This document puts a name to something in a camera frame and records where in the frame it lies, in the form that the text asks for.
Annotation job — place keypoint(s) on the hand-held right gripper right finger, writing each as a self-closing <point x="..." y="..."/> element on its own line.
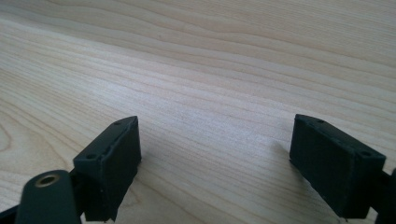
<point x="336" y="174"/>

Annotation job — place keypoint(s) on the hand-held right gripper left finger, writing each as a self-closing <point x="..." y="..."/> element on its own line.
<point x="109" y="168"/>

